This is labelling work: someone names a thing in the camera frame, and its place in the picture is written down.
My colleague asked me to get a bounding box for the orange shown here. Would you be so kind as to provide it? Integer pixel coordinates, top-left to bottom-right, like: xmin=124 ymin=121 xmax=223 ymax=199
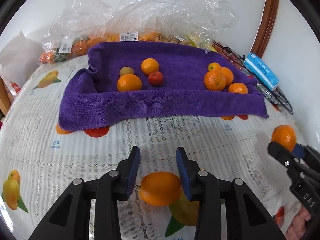
xmin=220 ymin=67 xmax=234 ymax=87
xmin=208 ymin=62 xmax=222 ymax=73
xmin=271 ymin=125 xmax=297 ymax=152
xmin=117 ymin=74 xmax=142 ymax=92
xmin=228 ymin=83 xmax=248 ymax=94
xmin=141 ymin=58 xmax=160 ymax=76
xmin=204 ymin=70 xmax=226 ymax=91
xmin=139 ymin=171 xmax=183 ymax=207

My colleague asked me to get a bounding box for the brown wooden door frame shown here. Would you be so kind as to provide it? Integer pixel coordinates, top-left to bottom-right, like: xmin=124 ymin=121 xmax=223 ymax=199
xmin=250 ymin=0 xmax=280 ymax=58

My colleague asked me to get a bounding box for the small yellow-green fruit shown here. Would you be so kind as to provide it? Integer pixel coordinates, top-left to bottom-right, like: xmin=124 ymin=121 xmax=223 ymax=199
xmin=119 ymin=66 xmax=135 ymax=77

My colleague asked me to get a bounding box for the small red fruit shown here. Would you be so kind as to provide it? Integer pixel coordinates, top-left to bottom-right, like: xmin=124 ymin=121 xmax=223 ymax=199
xmin=148 ymin=71 xmax=165 ymax=87

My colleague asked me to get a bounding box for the red and white plastic bag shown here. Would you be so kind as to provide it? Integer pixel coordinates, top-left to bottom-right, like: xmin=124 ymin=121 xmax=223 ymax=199
xmin=4 ymin=80 xmax=23 ymax=103

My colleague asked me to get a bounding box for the wooden chair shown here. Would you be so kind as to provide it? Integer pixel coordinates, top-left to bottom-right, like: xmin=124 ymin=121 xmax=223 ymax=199
xmin=0 ymin=76 xmax=12 ymax=115

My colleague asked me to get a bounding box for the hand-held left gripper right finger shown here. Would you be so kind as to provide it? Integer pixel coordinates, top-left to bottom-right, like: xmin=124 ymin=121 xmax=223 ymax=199
xmin=176 ymin=147 xmax=287 ymax=240

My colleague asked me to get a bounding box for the blue tissue pack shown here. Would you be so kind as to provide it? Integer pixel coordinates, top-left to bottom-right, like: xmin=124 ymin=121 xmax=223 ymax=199
xmin=243 ymin=52 xmax=280 ymax=91

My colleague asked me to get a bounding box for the purple towel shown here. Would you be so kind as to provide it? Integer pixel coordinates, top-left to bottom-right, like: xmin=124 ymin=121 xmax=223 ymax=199
xmin=58 ymin=42 xmax=269 ymax=132

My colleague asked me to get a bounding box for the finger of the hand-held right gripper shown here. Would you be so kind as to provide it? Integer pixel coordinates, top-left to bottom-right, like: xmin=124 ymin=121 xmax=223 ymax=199
xmin=292 ymin=144 xmax=320 ymax=178
xmin=267 ymin=141 xmax=305 ymax=179

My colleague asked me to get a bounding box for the clear bag of yellow fruit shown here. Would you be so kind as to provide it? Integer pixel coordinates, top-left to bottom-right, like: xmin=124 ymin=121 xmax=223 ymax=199
xmin=160 ymin=0 xmax=237 ymax=53

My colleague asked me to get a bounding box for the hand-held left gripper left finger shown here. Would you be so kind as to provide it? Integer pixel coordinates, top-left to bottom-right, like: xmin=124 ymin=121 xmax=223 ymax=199
xmin=27 ymin=146 xmax=141 ymax=240

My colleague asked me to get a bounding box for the black wire rack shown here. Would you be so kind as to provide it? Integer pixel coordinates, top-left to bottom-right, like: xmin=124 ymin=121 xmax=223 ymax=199
xmin=212 ymin=41 xmax=293 ymax=115

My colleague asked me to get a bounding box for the clear bag of small oranges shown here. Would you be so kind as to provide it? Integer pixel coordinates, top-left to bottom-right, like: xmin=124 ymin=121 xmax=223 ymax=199
xmin=100 ymin=0 xmax=190 ymax=43

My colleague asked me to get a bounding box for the clear bag of red fruit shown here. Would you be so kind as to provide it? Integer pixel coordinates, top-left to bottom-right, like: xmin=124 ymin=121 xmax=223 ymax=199
xmin=225 ymin=52 xmax=250 ymax=74

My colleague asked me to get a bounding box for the person's right hand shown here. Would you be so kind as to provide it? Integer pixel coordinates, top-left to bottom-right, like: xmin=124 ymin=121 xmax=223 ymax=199
xmin=286 ymin=207 xmax=312 ymax=240

